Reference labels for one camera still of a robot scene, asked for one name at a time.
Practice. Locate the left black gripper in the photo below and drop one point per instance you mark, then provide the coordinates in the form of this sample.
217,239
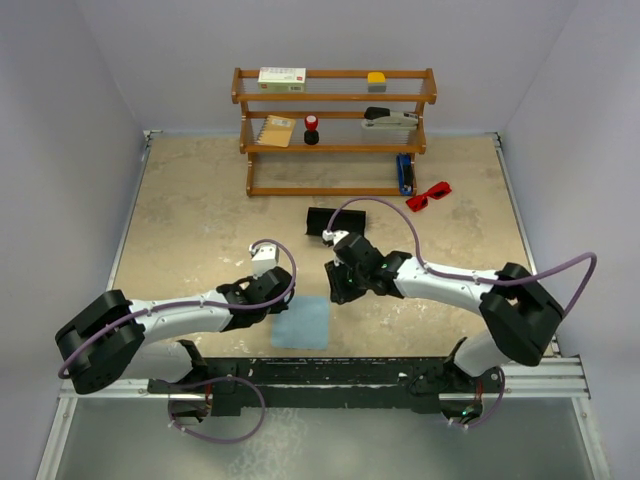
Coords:
278,308

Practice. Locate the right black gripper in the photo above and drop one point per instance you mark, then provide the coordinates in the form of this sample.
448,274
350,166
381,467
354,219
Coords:
339,293

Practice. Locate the black glasses case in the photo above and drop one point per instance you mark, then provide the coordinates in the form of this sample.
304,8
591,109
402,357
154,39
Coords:
318,218

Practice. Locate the light blue cleaning cloth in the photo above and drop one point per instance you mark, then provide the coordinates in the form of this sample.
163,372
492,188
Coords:
304,325

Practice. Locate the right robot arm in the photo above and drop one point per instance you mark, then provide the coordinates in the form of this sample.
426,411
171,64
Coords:
521,317

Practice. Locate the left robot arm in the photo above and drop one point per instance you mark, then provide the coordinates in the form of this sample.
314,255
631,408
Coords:
114,338

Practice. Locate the red sunglasses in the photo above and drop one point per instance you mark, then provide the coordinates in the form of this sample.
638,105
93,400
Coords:
436,192

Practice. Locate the blue and black stapler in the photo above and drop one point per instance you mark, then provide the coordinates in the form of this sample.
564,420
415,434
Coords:
405,174

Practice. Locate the red and black stamp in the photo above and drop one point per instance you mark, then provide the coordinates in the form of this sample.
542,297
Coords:
311,134

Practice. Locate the wooden three-tier shelf rack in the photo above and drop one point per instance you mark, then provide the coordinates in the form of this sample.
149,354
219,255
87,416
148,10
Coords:
339,99

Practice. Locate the black and white stapler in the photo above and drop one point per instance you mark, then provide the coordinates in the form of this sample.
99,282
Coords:
379,118

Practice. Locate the brown spiral notebook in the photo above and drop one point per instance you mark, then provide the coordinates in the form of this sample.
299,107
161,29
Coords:
276,131

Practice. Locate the yellow and grey eraser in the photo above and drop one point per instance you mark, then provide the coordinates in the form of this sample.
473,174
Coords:
376,82

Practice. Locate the white and red box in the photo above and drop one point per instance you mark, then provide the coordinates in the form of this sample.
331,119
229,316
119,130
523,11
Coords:
281,80

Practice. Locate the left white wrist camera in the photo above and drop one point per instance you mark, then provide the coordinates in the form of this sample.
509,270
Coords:
264,256

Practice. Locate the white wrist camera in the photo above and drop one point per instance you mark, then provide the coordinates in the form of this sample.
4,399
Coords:
332,238
264,256

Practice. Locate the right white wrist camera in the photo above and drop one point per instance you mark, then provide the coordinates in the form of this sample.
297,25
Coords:
332,238

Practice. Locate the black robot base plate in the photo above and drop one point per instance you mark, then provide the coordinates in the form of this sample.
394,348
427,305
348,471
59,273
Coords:
423,385

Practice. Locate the aluminium rail frame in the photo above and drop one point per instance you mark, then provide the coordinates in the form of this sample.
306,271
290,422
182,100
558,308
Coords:
189,231

